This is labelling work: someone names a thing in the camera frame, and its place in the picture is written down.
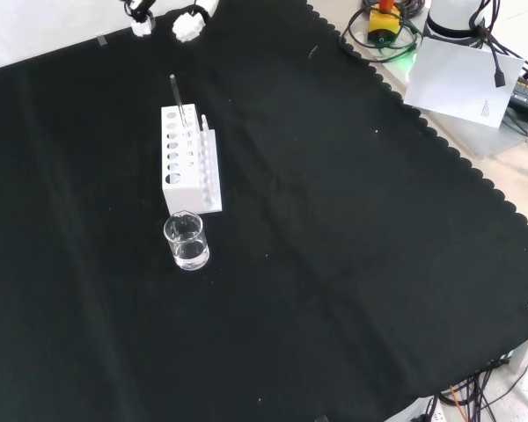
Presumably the black cable with plug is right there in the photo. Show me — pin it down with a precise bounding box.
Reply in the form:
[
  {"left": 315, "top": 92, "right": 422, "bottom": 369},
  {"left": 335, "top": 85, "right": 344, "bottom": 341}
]
[{"left": 467, "top": 0, "right": 508, "bottom": 90}]

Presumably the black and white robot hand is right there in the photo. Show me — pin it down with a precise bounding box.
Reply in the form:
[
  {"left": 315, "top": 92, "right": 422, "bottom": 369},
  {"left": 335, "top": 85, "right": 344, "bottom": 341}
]
[{"left": 121, "top": 0, "right": 222, "bottom": 44}]

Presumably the orange cable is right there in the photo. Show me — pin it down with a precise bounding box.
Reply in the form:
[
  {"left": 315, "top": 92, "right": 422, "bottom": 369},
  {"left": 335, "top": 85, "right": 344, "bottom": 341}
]
[{"left": 448, "top": 384, "right": 471, "bottom": 422}]

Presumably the white test tube rack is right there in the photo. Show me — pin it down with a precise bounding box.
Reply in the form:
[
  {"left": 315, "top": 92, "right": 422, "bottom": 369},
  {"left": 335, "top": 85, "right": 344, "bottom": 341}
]
[{"left": 160, "top": 104, "right": 224, "bottom": 217}]

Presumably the black bench cloth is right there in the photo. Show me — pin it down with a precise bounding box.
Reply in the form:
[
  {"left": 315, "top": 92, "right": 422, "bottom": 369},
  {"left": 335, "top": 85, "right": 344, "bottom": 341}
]
[{"left": 0, "top": 0, "right": 528, "bottom": 422}]

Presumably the clear glass beaker with water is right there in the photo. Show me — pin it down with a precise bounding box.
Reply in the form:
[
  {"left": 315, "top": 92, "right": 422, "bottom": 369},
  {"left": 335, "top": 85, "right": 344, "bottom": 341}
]
[{"left": 162, "top": 210, "right": 211, "bottom": 272}]

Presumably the clear glass rod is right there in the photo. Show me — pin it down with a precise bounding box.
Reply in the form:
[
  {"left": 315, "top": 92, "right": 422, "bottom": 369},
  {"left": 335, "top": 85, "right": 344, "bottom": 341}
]
[{"left": 169, "top": 74, "right": 188, "bottom": 129}]

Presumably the yellow stop button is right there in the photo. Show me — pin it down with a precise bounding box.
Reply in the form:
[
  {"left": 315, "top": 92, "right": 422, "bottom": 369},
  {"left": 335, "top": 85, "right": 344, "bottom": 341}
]
[{"left": 366, "top": 0, "right": 402, "bottom": 47}]

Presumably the black coiled cable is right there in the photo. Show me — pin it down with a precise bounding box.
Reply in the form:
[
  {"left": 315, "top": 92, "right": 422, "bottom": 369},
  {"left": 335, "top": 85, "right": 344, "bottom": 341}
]
[{"left": 339, "top": 0, "right": 424, "bottom": 62}]

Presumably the white paper board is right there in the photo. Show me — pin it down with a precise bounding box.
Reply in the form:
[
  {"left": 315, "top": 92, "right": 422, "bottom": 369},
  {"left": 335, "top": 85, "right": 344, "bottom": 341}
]
[{"left": 403, "top": 36, "right": 526, "bottom": 129}]

